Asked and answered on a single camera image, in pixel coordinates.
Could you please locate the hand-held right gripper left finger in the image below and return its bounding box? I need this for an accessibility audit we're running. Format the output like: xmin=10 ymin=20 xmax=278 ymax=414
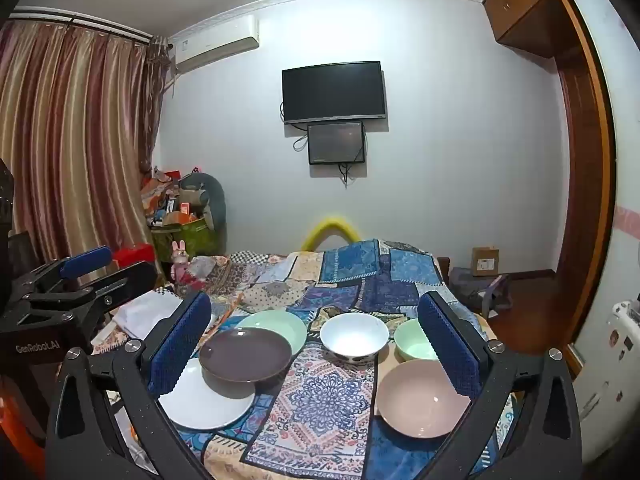
xmin=45 ymin=290 xmax=216 ymax=480

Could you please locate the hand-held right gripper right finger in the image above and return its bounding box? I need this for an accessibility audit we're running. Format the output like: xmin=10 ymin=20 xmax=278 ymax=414
xmin=416 ymin=290 xmax=585 ymax=480

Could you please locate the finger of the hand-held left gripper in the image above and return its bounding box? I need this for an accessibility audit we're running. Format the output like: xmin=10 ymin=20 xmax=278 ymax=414
xmin=12 ymin=246 xmax=114 ymax=297
xmin=27 ymin=261 xmax=159 ymax=342

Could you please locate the green bowl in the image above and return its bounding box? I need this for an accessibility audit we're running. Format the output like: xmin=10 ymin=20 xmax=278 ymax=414
xmin=393 ymin=318 xmax=441 ymax=362

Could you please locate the pink bowl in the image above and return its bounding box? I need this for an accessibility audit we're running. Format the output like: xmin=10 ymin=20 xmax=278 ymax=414
xmin=375 ymin=360 xmax=473 ymax=438

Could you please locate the green plate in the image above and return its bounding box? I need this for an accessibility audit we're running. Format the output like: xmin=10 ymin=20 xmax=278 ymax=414
xmin=237 ymin=310 xmax=307 ymax=356

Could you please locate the red box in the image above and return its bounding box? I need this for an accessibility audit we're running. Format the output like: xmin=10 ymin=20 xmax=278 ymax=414
xmin=112 ymin=244 xmax=156 ymax=271

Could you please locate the white folded cloth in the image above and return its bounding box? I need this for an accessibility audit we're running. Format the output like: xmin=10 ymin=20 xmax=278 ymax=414
xmin=110 ymin=290 xmax=183 ymax=341

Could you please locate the pink bunny toy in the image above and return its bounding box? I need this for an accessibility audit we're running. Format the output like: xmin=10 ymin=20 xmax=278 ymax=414
xmin=170 ymin=240 xmax=195 ymax=286

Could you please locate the grey bag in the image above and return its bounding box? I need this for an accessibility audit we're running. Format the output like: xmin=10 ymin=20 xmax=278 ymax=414
xmin=449 ymin=267 xmax=513 ymax=318

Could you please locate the white plate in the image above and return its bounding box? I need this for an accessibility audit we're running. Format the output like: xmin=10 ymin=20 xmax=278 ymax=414
xmin=157 ymin=357 xmax=256 ymax=431

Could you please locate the brown plate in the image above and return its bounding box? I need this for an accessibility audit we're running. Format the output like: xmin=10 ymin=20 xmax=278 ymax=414
xmin=199 ymin=327 xmax=293 ymax=385

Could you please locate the green storage bag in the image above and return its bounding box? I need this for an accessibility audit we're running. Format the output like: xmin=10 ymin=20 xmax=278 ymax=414
xmin=150 ymin=217 xmax=218 ymax=261

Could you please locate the orange stool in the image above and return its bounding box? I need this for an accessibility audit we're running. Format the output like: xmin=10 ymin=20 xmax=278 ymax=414
xmin=0 ymin=375 xmax=51 ymax=456

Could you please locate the pile of colourful clutter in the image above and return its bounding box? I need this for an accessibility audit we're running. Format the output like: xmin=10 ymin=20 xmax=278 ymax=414
xmin=141 ymin=165 xmax=211 ymax=231

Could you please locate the cardboard box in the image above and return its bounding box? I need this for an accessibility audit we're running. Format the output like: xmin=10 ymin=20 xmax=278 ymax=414
xmin=471 ymin=246 xmax=501 ymax=277

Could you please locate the white patterned bowl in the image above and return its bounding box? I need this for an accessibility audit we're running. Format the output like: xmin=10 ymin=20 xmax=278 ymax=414
xmin=319 ymin=313 xmax=390 ymax=362

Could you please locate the grey cushion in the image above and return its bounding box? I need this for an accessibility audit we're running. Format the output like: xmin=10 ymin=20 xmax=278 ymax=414
xmin=177 ymin=172 xmax=227 ymax=256

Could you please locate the striped brown curtain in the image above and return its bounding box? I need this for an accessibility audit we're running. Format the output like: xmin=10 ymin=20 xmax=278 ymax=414
xmin=0 ymin=20 xmax=171 ymax=281

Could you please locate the patchwork blanket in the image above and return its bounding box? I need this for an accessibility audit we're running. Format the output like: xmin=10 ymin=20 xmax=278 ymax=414
xmin=92 ymin=237 xmax=521 ymax=480

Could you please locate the yellow foam tube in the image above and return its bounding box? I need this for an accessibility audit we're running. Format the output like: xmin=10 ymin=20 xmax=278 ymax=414
xmin=300 ymin=215 xmax=362 ymax=252

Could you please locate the small black monitor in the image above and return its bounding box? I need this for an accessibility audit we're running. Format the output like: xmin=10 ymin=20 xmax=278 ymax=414
xmin=306 ymin=121 xmax=367 ymax=166

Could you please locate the white air conditioner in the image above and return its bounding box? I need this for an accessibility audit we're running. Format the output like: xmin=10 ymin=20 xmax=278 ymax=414
xmin=172 ymin=14 xmax=261 ymax=75

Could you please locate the wooden overhead cabinet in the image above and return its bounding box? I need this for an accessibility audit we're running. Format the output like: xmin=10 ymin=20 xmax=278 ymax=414
xmin=482 ymin=0 xmax=588 ymax=58

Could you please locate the pink wall sticker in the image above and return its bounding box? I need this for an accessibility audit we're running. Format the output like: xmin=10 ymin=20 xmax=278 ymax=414
xmin=615 ymin=205 xmax=640 ymax=232

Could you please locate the wooden door frame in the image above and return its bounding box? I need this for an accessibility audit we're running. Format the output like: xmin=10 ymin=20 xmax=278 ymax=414
xmin=552 ymin=0 xmax=618 ymax=361

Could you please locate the curtain rail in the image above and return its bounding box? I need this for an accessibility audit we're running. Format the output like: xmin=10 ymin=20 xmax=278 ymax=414
xmin=10 ymin=6 xmax=153 ymax=43

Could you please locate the black wall television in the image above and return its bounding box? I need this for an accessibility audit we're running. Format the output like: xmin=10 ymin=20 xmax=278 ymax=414
xmin=281 ymin=60 xmax=388 ymax=125

